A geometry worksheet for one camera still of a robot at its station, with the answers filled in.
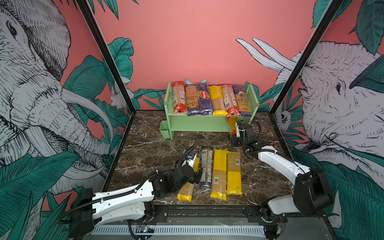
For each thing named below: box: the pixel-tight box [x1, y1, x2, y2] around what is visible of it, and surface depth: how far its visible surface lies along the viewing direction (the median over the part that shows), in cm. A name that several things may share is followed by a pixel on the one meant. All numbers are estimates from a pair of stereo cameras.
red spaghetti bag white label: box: [221, 84, 241, 117], surface depth 85 cm
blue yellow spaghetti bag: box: [184, 78, 201, 117], surface depth 86 cm
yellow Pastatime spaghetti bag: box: [208, 85, 229, 117], surface depth 85 cm
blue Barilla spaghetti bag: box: [197, 79, 213, 116], surface depth 85 cm
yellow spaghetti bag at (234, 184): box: [226, 151, 243, 196], surface depth 88 cm
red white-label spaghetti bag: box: [172, 81, 187, 115], surface depth 86 cm
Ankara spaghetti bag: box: [232, 84, 253, 117], surface depth 87 cm
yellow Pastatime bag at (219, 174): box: [210, 148, 228, 201], surface depth 87 cm
